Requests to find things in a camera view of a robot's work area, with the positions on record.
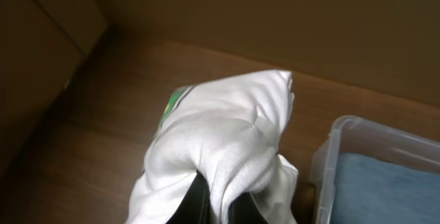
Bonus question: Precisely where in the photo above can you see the blue jeans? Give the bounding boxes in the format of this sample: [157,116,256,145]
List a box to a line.
[330,153,439,224]

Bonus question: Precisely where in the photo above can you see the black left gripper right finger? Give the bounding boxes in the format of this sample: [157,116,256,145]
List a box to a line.
[228,192,267,224]

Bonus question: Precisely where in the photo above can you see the white printed shirt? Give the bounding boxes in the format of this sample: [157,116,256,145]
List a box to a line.
[127,69,298,223]

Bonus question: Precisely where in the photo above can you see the clear plastic storage bin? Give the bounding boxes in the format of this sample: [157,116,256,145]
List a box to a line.
[309,115,439,224]

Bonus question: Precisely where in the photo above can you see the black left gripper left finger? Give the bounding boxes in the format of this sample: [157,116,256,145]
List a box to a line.
[166,172,210,224]

